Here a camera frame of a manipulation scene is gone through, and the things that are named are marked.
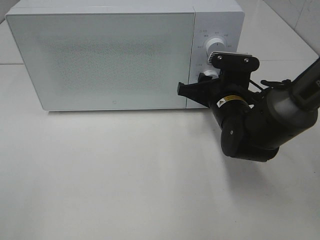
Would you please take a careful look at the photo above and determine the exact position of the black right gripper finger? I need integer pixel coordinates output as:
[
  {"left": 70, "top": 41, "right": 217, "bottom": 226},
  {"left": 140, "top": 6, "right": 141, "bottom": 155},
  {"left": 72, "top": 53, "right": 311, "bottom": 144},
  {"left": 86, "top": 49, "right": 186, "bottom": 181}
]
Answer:
[
  {"left": 177, "top": 78, "right": 219, "bottom": 108},
  {"left": 197, "top": 72, "right": 213, "bottom": 83}
]

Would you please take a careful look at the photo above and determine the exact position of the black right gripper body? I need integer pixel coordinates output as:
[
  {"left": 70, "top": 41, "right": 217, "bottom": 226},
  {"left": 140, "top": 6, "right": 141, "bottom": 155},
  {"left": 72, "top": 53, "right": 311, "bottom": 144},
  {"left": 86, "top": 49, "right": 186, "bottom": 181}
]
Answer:
[{"left": 211, "top": 68, "right": 259, "bottom": 110}]

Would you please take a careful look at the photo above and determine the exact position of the white timer knob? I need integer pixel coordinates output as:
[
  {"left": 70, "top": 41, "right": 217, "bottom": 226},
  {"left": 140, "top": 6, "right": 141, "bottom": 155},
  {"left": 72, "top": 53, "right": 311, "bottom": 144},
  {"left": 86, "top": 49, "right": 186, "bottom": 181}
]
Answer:
[{"left": 203, "top": 70, "right": 219, "bottom": 79}]

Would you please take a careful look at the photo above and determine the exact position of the white microwave door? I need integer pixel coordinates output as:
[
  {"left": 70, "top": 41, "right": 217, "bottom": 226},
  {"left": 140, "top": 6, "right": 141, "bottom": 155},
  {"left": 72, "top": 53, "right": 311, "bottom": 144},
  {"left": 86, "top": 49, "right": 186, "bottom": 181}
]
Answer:
[{"left": 7, "top": 13, "right": 194, "bottom": 111}]

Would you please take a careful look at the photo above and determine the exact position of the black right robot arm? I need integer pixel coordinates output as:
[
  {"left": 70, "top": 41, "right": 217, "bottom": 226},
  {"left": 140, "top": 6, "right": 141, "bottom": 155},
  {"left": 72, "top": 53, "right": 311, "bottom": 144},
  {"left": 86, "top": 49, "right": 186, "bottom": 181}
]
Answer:
[{"left": 177, "top": 51, "right": 320, "bottom": 162}]

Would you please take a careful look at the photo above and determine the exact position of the upper white power knob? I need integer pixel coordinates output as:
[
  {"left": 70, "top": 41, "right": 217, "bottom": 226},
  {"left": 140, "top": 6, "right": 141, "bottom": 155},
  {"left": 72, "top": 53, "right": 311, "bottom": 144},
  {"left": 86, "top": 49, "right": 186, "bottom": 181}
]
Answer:
[{"left": 204, "top": 36, "right": 227, "bottom": 57}]

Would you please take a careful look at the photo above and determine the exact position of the white microwave oven body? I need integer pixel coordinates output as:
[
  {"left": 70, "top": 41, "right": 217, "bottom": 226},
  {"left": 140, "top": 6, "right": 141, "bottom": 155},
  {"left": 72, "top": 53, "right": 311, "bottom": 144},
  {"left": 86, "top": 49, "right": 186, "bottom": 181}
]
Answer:
[{"left": 5, "top": 0, "right": 245, "bottom": 109}]

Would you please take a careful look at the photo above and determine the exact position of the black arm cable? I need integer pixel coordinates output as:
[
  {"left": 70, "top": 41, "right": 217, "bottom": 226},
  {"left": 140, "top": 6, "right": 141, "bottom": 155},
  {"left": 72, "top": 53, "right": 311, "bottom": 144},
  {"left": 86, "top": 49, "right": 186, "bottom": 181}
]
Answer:
[{"left": 248, "top": 78, "right": 292, "bottom": 95}]

